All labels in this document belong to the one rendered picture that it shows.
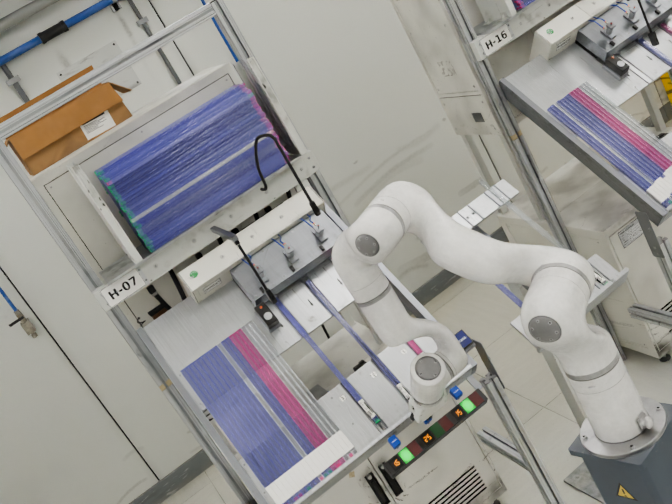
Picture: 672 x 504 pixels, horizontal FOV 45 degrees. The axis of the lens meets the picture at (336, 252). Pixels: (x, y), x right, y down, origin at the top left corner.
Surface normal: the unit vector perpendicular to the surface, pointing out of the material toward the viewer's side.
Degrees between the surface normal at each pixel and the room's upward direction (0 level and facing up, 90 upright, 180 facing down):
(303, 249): 44
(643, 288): 90
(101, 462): 90
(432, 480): 90
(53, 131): 80
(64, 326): 90
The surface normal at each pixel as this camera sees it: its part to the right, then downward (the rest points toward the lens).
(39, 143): 0.33, -0.04
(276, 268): -0.07, -0.51
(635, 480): -0.65, 0.58
